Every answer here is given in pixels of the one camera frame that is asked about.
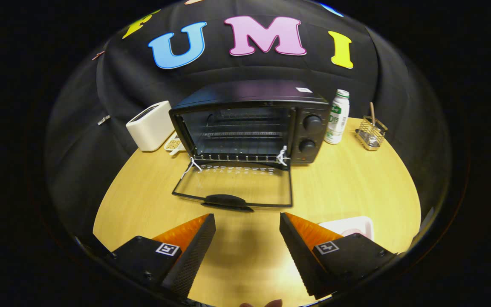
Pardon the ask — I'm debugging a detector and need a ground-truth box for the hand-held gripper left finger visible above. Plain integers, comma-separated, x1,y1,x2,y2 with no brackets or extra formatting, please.
104,213,217,299

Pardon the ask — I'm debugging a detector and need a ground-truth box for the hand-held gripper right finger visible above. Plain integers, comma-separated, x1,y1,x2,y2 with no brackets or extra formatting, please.
279,212,397,299

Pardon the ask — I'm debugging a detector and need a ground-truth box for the white square plate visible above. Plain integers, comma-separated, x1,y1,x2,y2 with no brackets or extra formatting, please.
318,216,375,242

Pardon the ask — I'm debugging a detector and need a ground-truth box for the black toaster oven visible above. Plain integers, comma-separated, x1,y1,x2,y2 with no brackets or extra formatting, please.
169,80,332,212

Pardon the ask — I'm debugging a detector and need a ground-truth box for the white bread toaster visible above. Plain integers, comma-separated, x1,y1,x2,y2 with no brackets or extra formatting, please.
126,101,175,152

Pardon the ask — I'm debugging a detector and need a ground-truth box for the small white dish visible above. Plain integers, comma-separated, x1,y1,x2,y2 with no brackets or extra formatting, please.
164,132,186,156

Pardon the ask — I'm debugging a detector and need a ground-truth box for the white bottle green label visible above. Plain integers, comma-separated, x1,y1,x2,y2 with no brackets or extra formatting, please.
324,89,350,145

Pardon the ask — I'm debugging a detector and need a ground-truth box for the wire basket holder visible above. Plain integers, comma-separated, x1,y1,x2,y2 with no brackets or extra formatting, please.
355,116,389,151

